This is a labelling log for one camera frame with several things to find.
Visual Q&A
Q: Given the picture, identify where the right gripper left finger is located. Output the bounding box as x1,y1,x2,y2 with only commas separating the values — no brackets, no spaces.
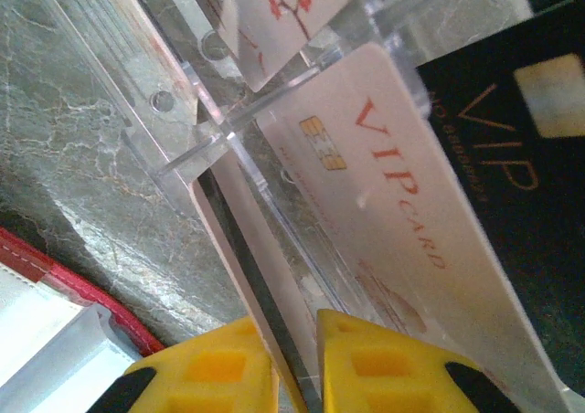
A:
113,316,280,413

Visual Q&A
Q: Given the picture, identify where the clear acrylic card stand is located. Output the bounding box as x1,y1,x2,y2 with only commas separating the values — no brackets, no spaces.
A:
40,0,585,413

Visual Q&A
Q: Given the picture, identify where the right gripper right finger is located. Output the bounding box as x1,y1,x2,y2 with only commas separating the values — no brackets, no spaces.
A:
314,307,522,413

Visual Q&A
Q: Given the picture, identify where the pink VIP card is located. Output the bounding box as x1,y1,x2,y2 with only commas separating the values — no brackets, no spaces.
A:
212,0,358,92
254,42,575,413

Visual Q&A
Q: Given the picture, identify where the red leather card holder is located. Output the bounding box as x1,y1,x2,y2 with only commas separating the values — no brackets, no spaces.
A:
0,225,166,413

